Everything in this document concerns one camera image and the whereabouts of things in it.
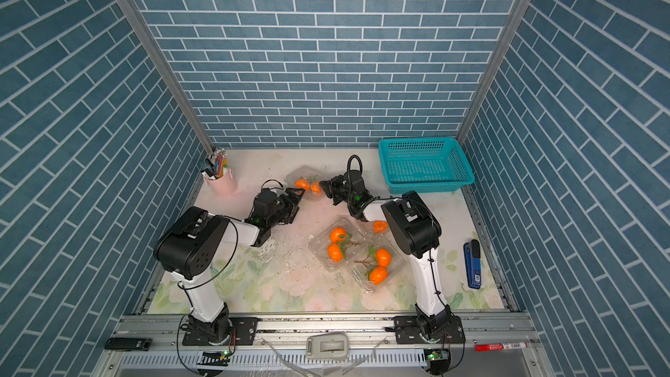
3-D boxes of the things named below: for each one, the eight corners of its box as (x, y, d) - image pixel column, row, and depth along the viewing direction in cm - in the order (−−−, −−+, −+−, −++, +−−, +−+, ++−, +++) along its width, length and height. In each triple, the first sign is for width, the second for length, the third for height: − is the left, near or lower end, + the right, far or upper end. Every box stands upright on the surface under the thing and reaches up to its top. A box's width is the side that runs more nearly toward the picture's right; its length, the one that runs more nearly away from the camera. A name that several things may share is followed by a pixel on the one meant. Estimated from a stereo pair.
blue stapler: (467, 287, 84) (473, 282, 80) (463, 244, 94) (468, 238, 90) (478, 289, 84) (485, 284, 80) (473, 246, 93) (479, 240, 89)
